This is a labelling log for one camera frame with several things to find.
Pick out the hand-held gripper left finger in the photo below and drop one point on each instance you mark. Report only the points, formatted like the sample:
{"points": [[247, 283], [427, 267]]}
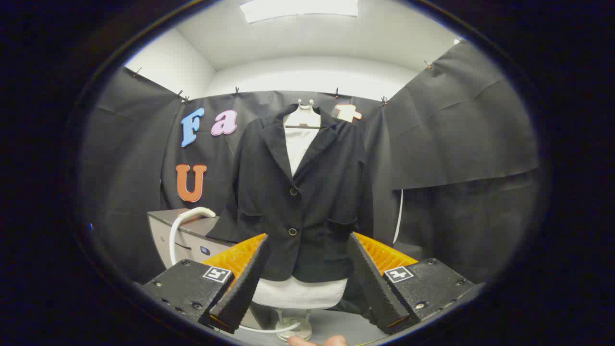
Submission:
{"points": [[245, 288]]}

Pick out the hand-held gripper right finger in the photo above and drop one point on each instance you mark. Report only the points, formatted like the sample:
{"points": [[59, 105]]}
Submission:
{"points": [[375, 288]]}

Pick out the row of small cloth clips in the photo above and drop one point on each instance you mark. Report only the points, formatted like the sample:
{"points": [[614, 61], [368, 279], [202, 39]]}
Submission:
{"points": [[236, 91]]}

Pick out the black backdrop cloth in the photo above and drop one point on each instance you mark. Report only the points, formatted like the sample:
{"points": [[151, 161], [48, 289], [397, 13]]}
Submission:
{"points": [[456, 134]]}

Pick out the black suit jacket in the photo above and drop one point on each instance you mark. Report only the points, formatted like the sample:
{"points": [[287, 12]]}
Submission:
{"points": [[312, 202]]}

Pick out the grey steamer base unit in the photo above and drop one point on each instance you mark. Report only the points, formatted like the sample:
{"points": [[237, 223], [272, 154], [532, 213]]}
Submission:
{"points": [[192, 240]]}

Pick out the white plastic hanger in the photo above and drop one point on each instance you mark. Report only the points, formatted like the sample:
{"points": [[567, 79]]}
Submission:
{"points": [[302, 117]]}

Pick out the white stand base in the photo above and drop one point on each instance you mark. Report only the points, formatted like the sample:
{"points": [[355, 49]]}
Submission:
{"points": [[294, 331]]}

